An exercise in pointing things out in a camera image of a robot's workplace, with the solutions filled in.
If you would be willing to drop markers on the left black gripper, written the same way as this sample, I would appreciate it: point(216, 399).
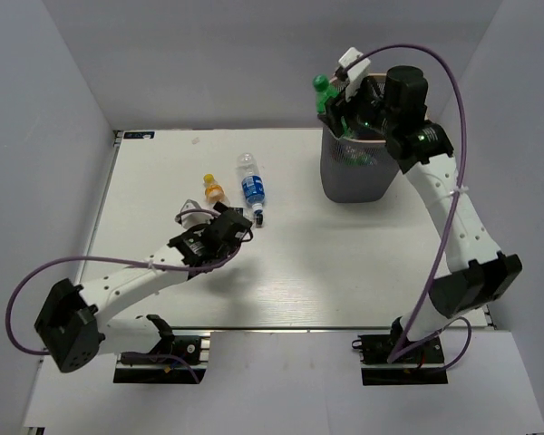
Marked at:
point(233, 247)

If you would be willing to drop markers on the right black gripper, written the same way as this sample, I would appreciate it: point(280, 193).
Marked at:
point(338, 108)

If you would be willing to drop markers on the green plastic bottle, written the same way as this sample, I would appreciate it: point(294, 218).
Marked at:
point(327, 87)
point(359, 159)

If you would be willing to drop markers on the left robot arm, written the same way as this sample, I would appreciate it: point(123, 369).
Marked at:
point(74, 322)

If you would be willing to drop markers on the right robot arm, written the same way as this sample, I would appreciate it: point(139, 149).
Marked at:
point(479, 272)

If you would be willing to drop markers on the grey mesh waste bin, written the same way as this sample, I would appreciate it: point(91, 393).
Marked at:
point(405, 93)

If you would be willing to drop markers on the black label clear bottle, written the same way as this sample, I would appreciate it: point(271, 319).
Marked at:
point(255, 216)

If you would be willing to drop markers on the orange cap small bottle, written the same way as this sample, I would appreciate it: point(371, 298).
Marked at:
point(213, 190)

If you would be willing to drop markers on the blue label clear bottle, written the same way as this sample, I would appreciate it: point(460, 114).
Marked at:
point(251, 183)

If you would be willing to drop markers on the blue corner label sticker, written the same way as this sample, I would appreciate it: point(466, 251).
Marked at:
point(138, 135)

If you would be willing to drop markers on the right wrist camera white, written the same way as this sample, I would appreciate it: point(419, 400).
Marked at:
point(353, 67)

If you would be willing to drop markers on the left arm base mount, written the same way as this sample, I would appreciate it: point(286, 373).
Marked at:
point(181, 359)

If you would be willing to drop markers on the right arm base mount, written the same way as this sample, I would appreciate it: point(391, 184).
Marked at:
point(423, 366)

